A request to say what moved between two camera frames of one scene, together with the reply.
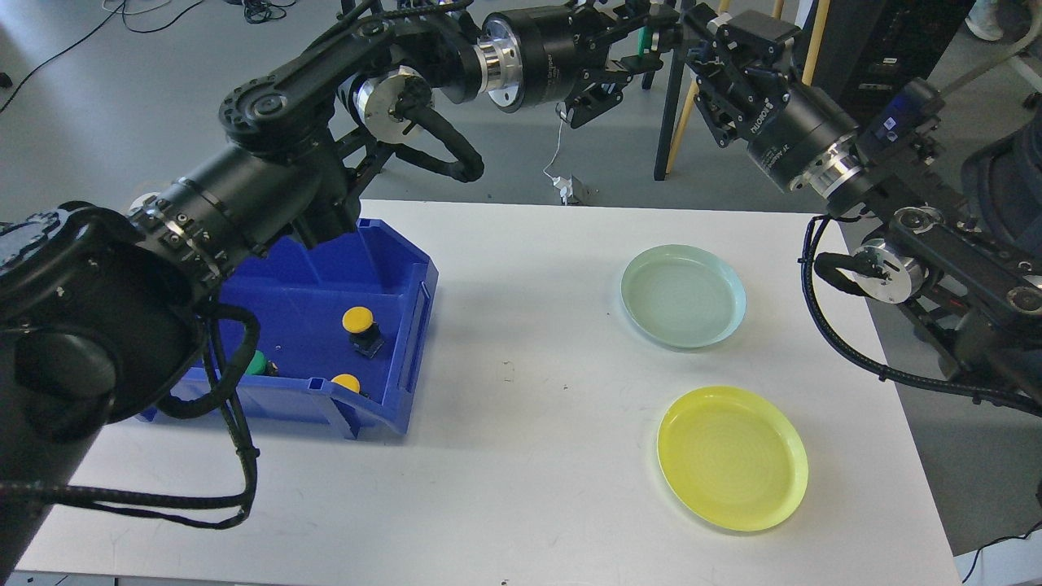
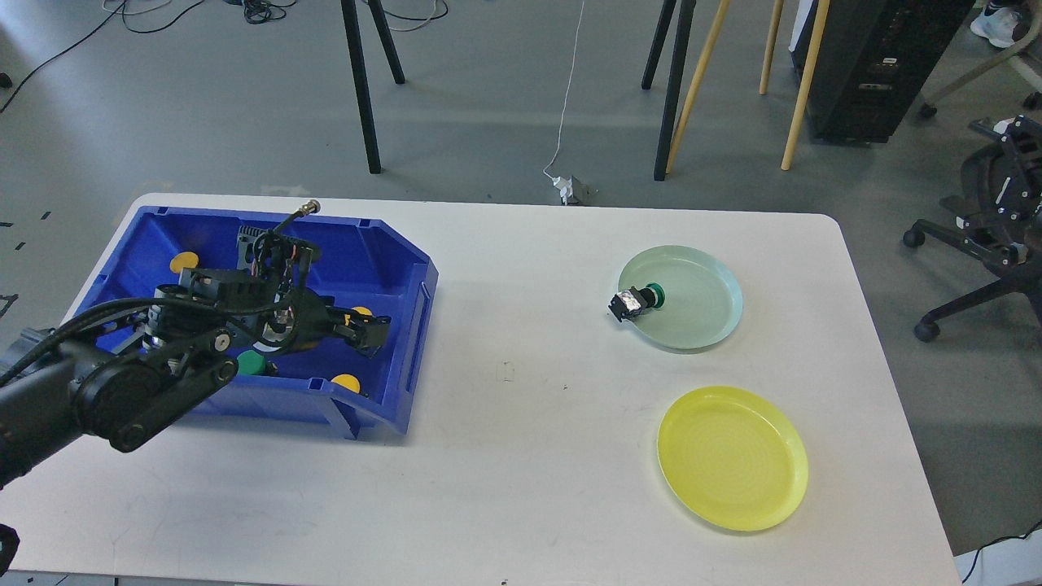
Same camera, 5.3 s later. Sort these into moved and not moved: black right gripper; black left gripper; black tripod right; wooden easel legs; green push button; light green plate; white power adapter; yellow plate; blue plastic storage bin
Moved: black right gripper; green push button; black left gripper
Not moved: light green plate; blue plastic storage bin; black tripod right; white power adapter; yellow plate; wooden easel legs
